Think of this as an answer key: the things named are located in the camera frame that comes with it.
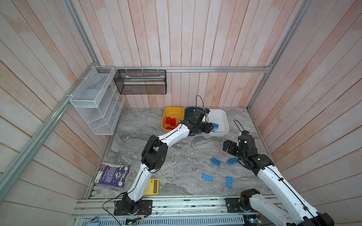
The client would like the yellow calculator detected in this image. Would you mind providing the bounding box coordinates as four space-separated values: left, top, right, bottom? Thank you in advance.
143 179 159 196

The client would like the yellow plastic bin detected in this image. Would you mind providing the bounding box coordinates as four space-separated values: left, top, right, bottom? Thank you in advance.
162 106 184 133

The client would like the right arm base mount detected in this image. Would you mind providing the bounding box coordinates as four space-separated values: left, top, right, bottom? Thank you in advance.
225 197 260 214

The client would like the white wire mesh shelf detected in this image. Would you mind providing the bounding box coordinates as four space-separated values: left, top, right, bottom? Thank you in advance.
70 66 124 136

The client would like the purple book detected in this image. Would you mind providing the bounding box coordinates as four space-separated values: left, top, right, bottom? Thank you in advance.
93 162 131 188

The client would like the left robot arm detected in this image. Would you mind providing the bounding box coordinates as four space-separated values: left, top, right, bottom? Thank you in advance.
121 108 214 214

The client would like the aluminium front rail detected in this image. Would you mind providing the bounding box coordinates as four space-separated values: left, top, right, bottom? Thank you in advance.
71 196 239 219

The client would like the black wire mesh basket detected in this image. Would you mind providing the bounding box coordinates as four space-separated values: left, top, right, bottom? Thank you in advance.
114 69 167 95

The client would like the blue lego brick small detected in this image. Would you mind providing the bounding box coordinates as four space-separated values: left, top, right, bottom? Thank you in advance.
227 158 238 165

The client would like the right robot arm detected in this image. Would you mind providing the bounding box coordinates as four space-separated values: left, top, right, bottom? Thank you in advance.
222 131 334 226

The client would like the white plastic bin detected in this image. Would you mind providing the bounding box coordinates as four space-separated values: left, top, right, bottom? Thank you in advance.
208 109 229 137

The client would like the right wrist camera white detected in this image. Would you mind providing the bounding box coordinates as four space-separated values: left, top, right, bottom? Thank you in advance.
240 130 252 143

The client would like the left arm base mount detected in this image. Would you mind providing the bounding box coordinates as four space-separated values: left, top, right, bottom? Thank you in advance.
114 200 153 216

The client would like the teal plastic bin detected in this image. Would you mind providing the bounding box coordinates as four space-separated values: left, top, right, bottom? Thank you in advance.
184 107 203 136

